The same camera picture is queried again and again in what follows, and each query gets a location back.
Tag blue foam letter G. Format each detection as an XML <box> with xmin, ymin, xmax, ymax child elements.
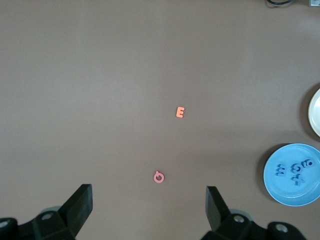
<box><xmin>289</xmin><ymin>162</ymin><xmax>303</xmax><ymax>174</ymax></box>

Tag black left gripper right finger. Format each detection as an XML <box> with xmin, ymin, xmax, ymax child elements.
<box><xmin>202</xmin><ymin>185</ymin><xmax>266</xmax><ymax>240</ymax></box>

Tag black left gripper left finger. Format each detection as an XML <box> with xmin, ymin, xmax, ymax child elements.
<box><xmin>32</xmin><ymin>183</ymin><xmax>94</xmax><ymax>240</ymax></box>

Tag black looped cable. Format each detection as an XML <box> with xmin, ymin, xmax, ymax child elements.
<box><xmin>265</xmin><ymin>0</ymin><xmax>296</xmax><ymax>6</ymax></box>

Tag blue foam letter X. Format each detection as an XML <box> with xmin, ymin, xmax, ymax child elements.
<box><xmin>289</xmin><ymin>174</ymin><xmax>306</xmax><ymax>187</ymax></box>

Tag blue foam letter E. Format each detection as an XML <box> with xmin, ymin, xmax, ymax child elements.
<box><xmin>274</xmin><ymin>163</ymin><xmax>289</xmax><ymax>177</ymax></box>

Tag blue plate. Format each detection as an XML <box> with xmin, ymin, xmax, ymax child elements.
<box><xmin>263</xmin><ymin>142</ymin><xmax>320</xmax><ymax>207</ymax></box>

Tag blue foam lowercase g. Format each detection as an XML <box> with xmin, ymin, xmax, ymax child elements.
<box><xmin>301</xmin><ymin>157</ymin><xmax>314</xmax><ymax>169</ymax></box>

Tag pale pink plate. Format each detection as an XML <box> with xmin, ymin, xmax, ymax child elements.
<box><xmin>307</xmin><ymin>87</ymin><xmax>320</xmax><ymax>138</ymax></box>

